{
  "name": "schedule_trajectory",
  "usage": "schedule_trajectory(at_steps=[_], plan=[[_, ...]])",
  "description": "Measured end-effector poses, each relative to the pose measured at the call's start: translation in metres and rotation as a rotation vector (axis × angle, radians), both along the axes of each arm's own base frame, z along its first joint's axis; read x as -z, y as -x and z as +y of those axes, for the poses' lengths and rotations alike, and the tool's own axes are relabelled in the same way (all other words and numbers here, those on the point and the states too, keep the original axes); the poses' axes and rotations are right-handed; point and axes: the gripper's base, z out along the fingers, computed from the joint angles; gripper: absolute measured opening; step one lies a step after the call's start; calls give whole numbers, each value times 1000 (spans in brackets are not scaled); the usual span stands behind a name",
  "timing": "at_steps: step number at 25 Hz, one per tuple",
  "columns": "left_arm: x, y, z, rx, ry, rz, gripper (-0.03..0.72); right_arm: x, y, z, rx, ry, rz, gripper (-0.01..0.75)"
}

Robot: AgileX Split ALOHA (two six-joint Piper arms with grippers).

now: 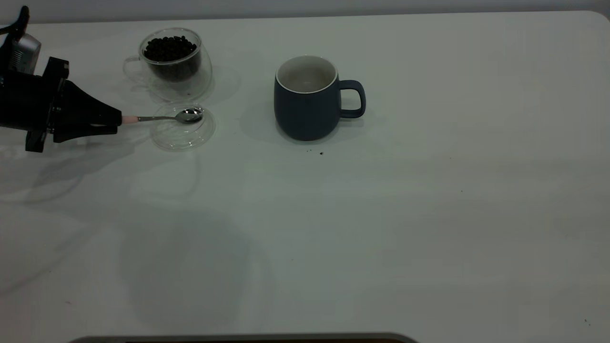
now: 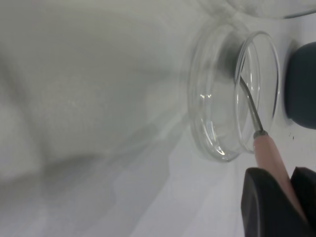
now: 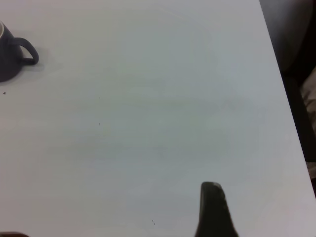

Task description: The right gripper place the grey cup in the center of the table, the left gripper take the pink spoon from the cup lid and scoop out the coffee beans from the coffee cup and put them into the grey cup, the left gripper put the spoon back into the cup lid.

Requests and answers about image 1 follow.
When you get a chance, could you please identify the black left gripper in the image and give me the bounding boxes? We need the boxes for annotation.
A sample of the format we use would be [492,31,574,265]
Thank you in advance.
[0,57,122,153]

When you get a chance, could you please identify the pink-handled metal spoon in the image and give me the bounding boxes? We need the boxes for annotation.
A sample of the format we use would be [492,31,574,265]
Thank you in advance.
[122,108,204,125]

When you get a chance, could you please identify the dark grey ceramic mug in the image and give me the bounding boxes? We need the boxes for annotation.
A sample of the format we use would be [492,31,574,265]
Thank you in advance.
[274,55,366,142]

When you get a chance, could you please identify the clear round glass lid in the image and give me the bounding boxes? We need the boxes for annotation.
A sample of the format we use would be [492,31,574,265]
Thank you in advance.
[151,102,216,152]

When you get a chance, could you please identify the dark roasted coffee beans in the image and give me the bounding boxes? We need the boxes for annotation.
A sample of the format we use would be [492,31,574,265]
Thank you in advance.
[143,36,202,81]

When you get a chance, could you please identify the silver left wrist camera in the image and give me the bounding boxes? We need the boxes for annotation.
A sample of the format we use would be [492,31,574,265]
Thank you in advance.
[2,32,42,76]

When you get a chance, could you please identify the clear double-wall glass cup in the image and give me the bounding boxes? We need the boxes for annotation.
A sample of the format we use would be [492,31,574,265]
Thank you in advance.
[123,27,214,101]

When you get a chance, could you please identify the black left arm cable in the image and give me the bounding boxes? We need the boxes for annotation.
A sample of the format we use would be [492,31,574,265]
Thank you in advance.
[0,6,30,39]

